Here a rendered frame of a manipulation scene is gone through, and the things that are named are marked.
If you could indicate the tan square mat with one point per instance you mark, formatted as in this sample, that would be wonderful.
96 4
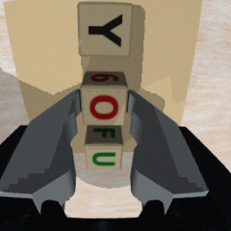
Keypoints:
44 42

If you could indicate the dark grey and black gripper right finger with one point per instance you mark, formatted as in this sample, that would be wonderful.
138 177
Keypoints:
172 165

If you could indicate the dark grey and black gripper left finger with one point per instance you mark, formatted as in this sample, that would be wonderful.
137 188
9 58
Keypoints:
36 161

